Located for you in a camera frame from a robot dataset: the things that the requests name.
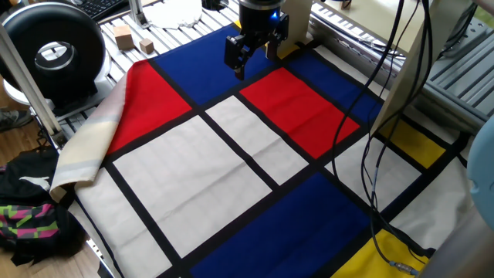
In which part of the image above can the grey shoe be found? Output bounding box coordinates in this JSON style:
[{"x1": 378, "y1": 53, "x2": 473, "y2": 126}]
[{"x1": 0, "y1": 107, "x2": 34, "y2": 133}]

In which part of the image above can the large wooden block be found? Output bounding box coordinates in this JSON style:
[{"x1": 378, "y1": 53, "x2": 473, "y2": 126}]
[{"x1": 113, "y1": 24, "x2": 135, "y2": 51}]

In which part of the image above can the Mondrian pattern cloth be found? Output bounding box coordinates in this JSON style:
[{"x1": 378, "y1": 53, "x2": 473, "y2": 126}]
[{"x1": 49, "y1": 21, "x2": 475, "y2": 278}]

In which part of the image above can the cream wooden shelf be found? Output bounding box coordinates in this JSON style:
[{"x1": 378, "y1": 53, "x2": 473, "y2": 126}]
[{"x1": 266, "y1": 0, "x2": 478, "y2": 136}]

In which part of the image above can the black round object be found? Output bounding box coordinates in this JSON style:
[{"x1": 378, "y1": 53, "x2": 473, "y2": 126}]
[{"x1": 200, "y1": 0, "x2": 231, "y2": 12}]

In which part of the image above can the aluminium frame post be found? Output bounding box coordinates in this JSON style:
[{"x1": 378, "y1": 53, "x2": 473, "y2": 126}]
[{"x1": 0, "y1": 22, "x2": 67, "y2": 150}]

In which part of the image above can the aluminium profile rail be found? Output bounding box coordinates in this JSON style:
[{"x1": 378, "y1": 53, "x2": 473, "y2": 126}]
[{"x1": 308, "y1": 2, "x2": 406, "y2": 78}]

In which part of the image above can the white crumpled sheet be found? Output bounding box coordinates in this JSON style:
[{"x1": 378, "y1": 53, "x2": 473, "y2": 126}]
[{"x1": 143, "y1": 0, "x2": 204, "y2": 31}]

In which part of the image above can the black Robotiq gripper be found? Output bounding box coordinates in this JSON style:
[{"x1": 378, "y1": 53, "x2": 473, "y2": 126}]
[{"x1": 225, "y1": 0, "x2": 289, "y2": 81}]

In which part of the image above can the grey cable metal connector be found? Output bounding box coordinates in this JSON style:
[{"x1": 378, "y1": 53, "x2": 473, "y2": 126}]
[{"x1": 362, "y1": 154, "x2": 421, "y2": 277}]

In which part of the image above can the black ring-shaped device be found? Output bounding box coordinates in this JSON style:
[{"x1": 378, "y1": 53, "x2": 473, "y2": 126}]
[{"x1": 0, "y1": 2, "x2": 113, "y2": 120}]

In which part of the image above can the black keyboard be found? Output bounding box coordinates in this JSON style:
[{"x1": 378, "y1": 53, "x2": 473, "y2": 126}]
[{"x1": 71, "y1": 0, "x2": 130, "y2": 21}]

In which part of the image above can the black backpack colourful pattern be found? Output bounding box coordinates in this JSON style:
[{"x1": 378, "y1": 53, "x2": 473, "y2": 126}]
[{"x1": 0, "y1": 145, "x2": 89, "y2": 267}]

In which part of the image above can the short aluminium post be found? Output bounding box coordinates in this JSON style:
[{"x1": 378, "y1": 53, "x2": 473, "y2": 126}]
[{"x1": 127, "y1": 0, "x2": 151, "y2": 30}]

